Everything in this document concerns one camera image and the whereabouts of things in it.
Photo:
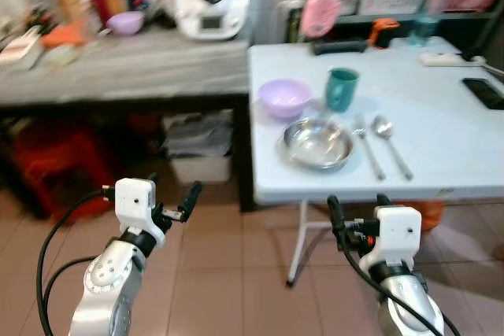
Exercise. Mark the white folding table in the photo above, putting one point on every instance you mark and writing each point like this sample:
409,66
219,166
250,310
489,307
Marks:
441,131

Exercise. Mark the grey counter table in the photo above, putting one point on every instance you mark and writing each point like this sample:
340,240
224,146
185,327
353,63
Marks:
134,68

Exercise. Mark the small purple bowl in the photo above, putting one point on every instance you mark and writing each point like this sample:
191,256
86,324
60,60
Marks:
125,23

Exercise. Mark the steel plate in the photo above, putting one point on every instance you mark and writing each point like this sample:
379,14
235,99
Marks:
319,145

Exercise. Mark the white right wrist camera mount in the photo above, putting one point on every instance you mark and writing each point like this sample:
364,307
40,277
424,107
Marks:
398,234

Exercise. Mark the white power strip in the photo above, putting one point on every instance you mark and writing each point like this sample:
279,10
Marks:
445,59

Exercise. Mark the orange packet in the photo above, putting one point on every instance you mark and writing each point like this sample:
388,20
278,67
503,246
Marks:
63,35

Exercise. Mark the clear blue water bottle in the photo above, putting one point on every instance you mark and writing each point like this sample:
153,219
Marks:
424,25

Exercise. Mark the white kitchen machine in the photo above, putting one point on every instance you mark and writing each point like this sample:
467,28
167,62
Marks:
211,5

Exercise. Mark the large purple plastic bowl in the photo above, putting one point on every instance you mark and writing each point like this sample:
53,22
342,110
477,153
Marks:
285,96

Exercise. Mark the black phone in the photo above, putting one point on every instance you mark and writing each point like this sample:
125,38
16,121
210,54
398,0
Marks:
483,93

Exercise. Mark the red cup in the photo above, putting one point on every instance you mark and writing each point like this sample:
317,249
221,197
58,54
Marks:
100,4

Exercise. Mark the orange and black device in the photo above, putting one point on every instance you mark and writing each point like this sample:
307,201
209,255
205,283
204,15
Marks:
384,31

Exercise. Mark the steel fork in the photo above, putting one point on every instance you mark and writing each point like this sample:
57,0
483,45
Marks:
368,151

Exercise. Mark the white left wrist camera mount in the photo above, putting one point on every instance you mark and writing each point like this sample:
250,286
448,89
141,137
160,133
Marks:
134,201

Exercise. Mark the flat black box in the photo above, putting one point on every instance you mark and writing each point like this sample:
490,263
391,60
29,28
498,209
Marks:
339,47

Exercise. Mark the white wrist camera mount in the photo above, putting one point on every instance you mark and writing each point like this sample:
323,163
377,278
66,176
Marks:
398,234
134,201

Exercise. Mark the steel spoon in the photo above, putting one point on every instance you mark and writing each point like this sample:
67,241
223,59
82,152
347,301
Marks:
383,127

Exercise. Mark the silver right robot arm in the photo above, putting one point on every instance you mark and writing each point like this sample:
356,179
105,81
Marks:
405,304

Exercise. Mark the white flat box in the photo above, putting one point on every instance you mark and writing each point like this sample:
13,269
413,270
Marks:
20,49

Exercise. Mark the orange plastic bag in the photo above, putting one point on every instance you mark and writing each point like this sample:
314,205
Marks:
425,214

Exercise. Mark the white bin with grey cloth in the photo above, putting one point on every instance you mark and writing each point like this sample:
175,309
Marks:
199,147

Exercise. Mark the dark metal shelf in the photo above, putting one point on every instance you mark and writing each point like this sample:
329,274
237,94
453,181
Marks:
465,25

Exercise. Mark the teal cup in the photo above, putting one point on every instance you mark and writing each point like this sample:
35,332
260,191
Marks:
342,90

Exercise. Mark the red plastic stool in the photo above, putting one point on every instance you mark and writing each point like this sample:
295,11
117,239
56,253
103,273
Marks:
63,163

